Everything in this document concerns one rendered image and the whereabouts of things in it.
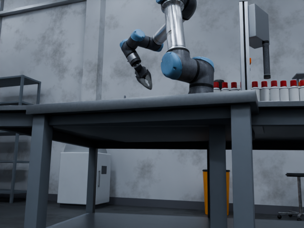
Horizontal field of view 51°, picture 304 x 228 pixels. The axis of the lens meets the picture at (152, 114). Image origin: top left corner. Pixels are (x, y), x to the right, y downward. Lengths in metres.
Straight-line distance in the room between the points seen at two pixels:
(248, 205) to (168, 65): 0.71
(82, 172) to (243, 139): 4.09
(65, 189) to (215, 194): 4.04
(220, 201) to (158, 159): 4.07
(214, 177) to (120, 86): 4.63
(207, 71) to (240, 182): 0.65
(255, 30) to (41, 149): 1.23
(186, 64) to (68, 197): 3.92
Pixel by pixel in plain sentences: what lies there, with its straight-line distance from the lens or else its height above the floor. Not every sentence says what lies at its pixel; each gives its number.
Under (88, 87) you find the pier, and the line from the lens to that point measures 5.82.
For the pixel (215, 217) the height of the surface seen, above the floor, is 0.41.
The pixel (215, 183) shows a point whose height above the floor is 0.53.
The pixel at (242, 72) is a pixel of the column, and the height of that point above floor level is 1.09.
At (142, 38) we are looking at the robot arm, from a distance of 1.96.
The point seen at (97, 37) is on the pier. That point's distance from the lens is 6.06.
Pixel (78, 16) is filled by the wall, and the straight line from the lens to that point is 6.74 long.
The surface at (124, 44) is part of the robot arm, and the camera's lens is 2.04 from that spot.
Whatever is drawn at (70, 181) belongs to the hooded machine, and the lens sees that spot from 5.08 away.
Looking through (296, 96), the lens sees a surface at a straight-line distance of 1.94.
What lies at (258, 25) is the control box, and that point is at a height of 1.36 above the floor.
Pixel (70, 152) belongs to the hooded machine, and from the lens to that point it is 5.11.
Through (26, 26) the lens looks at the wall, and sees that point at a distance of 7.46.
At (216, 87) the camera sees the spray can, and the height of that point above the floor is 1.05.
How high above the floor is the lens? 0.57
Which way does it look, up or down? 10 degrees up
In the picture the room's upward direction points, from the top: 1 degrees clockwise
